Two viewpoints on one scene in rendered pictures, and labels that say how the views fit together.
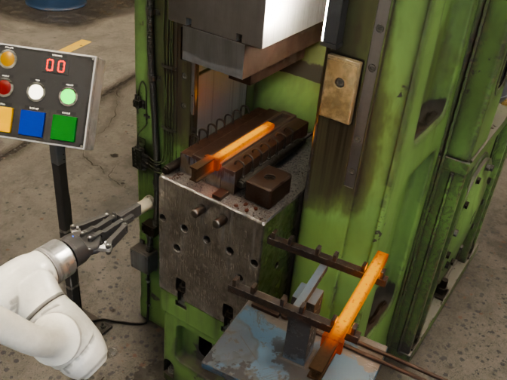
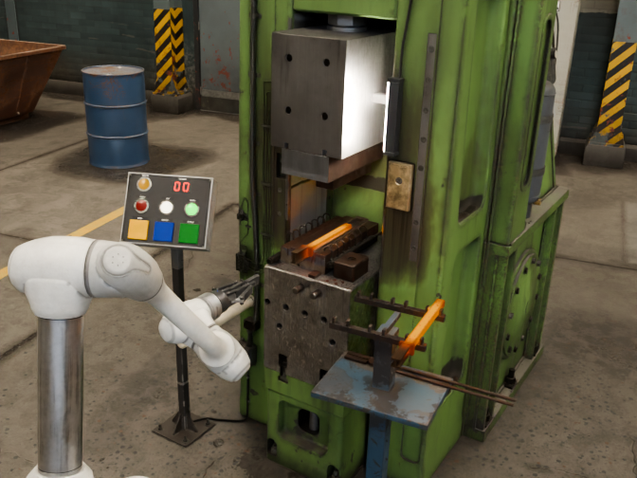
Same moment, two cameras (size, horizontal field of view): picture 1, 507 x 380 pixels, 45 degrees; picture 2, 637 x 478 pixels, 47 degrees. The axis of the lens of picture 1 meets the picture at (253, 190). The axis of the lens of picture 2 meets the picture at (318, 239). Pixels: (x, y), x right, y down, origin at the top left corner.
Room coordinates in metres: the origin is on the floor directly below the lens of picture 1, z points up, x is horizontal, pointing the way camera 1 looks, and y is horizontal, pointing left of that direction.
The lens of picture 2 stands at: (-0.98, 0.07, 2.06)
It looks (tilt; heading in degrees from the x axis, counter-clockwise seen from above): 22 degrees down; 0
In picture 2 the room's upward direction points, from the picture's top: 2 degrees clockwise
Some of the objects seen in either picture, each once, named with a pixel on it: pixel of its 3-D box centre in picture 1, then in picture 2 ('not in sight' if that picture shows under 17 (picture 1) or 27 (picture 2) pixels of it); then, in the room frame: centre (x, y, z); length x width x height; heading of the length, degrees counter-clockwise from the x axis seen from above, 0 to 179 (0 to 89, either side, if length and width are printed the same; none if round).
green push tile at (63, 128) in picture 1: (64, 128); (189, 233); (1.60, 0.58, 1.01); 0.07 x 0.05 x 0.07; 84
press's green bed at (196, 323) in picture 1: (246, 315); (336, 397); (1.68, -0.02, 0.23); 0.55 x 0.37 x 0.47; 149
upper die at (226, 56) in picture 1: (256, 33); (335, 153); (1.70, 0.03, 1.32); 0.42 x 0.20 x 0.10; 149
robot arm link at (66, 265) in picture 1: (55, 261); (207, 307); (1.02, 0.42, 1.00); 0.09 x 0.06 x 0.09; 59
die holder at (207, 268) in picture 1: (256, 217); (341, 303); (1.68, -0.02, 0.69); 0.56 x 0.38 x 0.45; 149
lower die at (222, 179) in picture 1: (247, 144); (331, 241); (1.70, 0.03, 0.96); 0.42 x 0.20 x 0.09; 149
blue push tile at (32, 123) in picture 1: (32, 123); (163, 231); (1.61, 0.68, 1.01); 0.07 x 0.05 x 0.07; 84
